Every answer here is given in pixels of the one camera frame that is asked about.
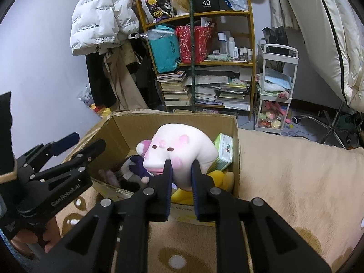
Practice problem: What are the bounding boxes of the pink white cylinder plush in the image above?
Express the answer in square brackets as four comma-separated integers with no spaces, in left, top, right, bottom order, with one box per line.
[142,123,219,192]

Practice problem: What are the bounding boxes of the white utility cart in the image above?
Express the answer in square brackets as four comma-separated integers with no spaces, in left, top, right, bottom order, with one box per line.
[254,43,300,133]

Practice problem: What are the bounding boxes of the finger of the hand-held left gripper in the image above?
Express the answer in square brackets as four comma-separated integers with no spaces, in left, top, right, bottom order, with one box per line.
[28,139,106,180]
[15,132,81,167]

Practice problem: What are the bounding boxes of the cream hanging cloth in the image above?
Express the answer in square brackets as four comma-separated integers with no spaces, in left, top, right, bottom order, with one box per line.
[266,0,302,31]

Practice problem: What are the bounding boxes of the white puffer jacket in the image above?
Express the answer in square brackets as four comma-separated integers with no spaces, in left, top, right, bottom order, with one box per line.
[70,0,141,57]

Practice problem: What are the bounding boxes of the green tissue pack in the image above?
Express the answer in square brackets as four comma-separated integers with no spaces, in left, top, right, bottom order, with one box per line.
[209,133,234,174]

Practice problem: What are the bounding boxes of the magenta bear plush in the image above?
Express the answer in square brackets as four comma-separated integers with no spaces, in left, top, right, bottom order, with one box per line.
[136,139,152,157]

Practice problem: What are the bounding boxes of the pile of small colourful toys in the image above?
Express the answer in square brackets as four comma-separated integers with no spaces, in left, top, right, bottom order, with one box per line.
[256,102,288,130]

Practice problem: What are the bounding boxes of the teal paper bag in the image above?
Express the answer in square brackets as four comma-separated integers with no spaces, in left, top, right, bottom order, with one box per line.
[146,25,181,74]

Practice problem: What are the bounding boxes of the light blue folded cloth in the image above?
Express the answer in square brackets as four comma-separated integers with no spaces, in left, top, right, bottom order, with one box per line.
[257,72,293,91]

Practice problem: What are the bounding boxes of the printed cardboard box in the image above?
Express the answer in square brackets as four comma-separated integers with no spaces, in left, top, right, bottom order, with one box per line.
[61,109,241,226]

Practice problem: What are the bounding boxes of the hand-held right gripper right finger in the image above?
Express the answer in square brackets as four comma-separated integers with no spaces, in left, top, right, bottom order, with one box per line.
[191,159,332,273]

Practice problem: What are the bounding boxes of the clear plastic bag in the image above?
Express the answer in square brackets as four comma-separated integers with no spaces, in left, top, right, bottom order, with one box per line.
[78,89,95,106]

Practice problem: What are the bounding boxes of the red gift bag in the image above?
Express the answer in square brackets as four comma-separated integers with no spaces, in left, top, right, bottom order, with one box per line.
[175,25,214,64]

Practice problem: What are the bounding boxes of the row of white cosmetic bottles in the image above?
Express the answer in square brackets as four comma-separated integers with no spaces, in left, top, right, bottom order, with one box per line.
[217,31,253,61]

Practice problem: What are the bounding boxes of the cream duvet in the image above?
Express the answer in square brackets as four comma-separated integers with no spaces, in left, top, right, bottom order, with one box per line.
[296,0,364,111]

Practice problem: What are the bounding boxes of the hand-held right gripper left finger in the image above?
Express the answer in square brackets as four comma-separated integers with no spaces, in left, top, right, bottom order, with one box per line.
[40,159,173,273]

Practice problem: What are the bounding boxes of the beige hanging coat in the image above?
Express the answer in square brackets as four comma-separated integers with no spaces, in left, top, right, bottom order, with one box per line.
[101,43,148,111]

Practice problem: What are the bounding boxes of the person's left hand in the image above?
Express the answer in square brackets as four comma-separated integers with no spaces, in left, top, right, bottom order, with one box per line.
[11,219,62,256]

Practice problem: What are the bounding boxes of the beige patterned rug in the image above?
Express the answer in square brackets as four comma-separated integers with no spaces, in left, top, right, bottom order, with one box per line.
[54,128,364,273]

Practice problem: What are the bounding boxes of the green pole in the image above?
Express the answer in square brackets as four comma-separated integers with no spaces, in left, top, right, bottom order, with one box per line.
[188,0,197,113]

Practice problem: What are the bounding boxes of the metal stand legs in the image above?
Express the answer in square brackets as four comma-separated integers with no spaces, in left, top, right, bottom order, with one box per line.
[293,101,364,149]

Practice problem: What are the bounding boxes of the black patterned tote bag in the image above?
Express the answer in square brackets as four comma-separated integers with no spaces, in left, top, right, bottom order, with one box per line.
[138,0,177,25]

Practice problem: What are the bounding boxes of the yellow plush toy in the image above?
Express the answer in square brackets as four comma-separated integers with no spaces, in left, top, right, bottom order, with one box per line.
[171,170,236,205]

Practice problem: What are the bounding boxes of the black hanging garment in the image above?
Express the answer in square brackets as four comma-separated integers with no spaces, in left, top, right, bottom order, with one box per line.
[85,37,160,109]

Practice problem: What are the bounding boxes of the black marker case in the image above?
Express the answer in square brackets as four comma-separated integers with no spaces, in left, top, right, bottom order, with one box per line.
[192,0,221,13]

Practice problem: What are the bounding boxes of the white-haired purple doll plush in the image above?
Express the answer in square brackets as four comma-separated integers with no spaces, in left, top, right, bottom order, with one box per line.
[119,155,154,183]

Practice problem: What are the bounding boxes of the stack of books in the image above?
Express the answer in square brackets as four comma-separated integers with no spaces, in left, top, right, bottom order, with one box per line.
[156,70,252,111]

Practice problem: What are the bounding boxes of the pale pink plush toy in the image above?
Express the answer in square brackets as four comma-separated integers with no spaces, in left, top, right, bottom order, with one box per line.
[98,169,120,189]

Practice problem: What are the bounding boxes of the wooden bookshelf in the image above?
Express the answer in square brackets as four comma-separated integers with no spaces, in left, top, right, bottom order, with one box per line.
[135,0,256,121]

